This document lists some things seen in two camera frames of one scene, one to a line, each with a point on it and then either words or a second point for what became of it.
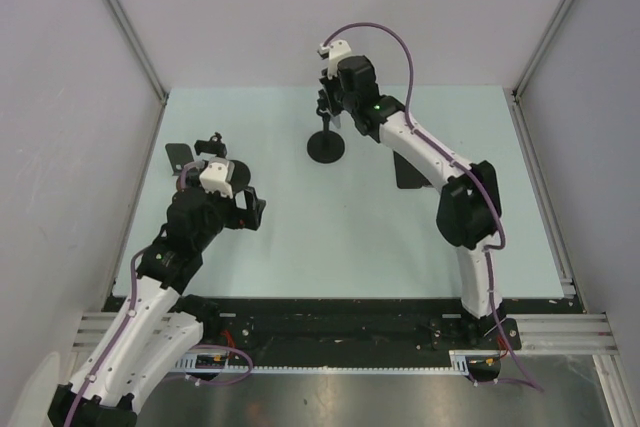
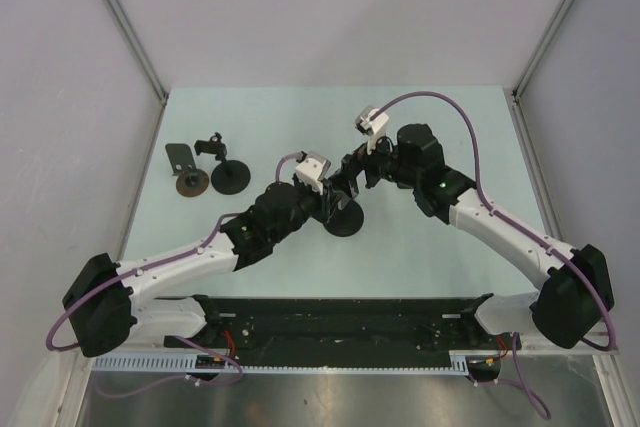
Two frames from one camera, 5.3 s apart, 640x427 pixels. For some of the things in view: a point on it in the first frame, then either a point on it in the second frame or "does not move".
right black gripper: x=329 y=84 → x=361 y=160
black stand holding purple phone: x=240 y=173 does not move
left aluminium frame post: x=123 y=19 does not move
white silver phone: x=334 y=123 → x=341 y=198
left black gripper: x=240 y=217 → x=325 y=204
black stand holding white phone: x=325 y=146 → x=345 y=222
